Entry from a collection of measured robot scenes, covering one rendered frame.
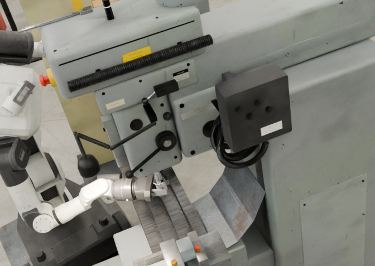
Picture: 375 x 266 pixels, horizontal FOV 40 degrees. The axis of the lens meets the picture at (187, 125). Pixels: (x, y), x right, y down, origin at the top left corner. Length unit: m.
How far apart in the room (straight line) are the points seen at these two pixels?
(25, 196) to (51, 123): 2.80
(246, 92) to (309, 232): 0.91
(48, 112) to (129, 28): 3.49
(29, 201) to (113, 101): 0.62
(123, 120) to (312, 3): 0.73
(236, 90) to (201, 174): 2.35
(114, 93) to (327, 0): 0.76
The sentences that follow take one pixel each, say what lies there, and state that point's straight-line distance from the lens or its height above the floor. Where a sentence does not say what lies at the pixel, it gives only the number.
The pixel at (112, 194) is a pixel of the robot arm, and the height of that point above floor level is 1.17.
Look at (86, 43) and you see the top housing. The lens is 1.53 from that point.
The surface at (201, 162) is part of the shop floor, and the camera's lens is 3.87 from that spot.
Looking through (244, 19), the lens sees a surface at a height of 1.76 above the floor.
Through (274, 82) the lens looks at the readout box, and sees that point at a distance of 1.49.
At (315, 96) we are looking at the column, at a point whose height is 1.50.
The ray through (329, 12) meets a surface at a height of 1.72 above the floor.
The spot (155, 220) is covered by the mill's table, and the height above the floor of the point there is 0.93.
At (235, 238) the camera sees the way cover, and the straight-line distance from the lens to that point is 2.18.
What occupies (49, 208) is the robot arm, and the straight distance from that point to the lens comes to 2.13.
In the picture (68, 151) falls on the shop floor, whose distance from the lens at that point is 4.39.
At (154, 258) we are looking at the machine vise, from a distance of 2.02.
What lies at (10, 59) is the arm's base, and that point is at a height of 1.70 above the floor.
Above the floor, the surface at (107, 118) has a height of 1.55.
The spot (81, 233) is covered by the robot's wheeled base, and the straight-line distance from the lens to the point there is 2.80.
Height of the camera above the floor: 2.53
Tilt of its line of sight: 36 degrees down
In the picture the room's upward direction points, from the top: 13 degrees counter-clockwise
